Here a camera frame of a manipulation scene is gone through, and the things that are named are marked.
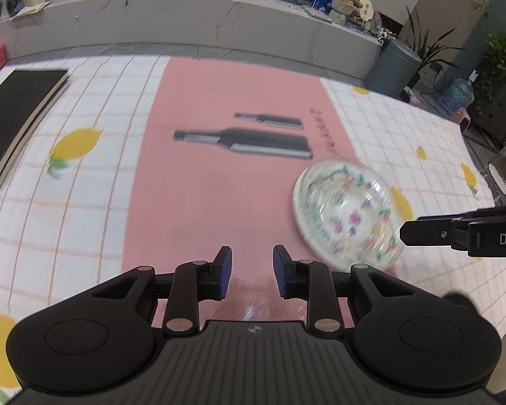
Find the pink printed mat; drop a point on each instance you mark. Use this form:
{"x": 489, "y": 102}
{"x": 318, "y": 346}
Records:
{"x": 219, "y": 194}

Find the green potted plant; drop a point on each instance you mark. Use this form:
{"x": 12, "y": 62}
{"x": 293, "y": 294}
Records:
{"x": 430, "y": 42}

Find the white marble ledge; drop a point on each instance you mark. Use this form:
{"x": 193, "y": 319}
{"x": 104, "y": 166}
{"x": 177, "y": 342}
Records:
{"x": 194, "y": 25}

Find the floral print glass plate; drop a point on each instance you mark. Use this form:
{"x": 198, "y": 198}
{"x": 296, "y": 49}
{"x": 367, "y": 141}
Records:
{"x": 345, "y": 211}

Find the yellowish paper sheets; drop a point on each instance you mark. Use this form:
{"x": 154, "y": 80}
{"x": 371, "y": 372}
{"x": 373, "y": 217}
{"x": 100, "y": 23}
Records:
{"x": 31, "y": 9}

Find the blue water bottle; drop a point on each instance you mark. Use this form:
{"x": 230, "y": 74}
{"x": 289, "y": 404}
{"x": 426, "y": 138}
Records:
{"x": 457, "y": 95}

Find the round hand fan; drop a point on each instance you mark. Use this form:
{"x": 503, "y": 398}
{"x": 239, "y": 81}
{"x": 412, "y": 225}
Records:
{"x": 366, "y": 9}

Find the grey round bin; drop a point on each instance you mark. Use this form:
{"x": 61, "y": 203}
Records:
{"x": 392, "y": 69}

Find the black notebook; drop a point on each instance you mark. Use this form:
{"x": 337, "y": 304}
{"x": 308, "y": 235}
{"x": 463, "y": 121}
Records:
{"x": 19, "y": 109}

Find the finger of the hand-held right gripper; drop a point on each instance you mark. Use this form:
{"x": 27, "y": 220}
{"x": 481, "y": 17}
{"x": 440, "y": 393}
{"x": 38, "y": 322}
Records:
{"x": 430, "y": 232}

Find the lemon print checked tablecloth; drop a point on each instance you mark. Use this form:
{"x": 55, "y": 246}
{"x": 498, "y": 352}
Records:
{"x": 67, "y": 219}

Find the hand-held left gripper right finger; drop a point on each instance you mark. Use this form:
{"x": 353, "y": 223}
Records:
{"x": 280, "y": 272}

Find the dark cabinet with plants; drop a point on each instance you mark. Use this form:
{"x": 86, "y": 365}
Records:
{"x": 499, "y": 88}

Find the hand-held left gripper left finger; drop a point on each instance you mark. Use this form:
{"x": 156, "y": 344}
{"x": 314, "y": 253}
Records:
{"x": 224, "y": 272}

